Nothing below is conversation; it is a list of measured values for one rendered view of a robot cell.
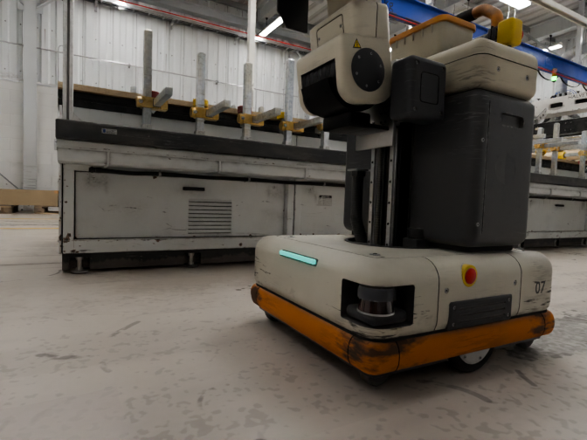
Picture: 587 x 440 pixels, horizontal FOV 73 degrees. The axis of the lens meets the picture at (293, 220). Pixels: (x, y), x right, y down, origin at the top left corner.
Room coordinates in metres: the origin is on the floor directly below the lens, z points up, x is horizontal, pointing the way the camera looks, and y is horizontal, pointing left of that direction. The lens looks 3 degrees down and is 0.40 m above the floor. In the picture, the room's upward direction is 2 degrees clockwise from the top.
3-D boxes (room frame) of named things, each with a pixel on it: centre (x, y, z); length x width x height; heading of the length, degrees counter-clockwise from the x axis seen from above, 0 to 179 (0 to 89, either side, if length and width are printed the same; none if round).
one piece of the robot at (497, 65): (1.23, -0.38, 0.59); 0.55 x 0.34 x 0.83; 29
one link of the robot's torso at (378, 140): (1.05, -0.19, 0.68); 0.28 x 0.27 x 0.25; 29
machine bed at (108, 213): (3.42, -0.93, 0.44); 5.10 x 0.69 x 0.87; 120
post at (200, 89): (1.98, 0.48, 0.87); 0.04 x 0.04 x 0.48; 30
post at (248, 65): (2.10, 0.27, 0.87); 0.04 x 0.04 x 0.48; 30
